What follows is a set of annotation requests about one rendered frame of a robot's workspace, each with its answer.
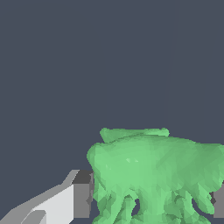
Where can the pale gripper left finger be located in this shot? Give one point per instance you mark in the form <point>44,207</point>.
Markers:
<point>61,201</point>

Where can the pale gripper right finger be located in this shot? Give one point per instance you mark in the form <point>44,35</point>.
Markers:
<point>219,204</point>

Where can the green lumpy animal figure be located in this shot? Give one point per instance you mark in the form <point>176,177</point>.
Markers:
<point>151,172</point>

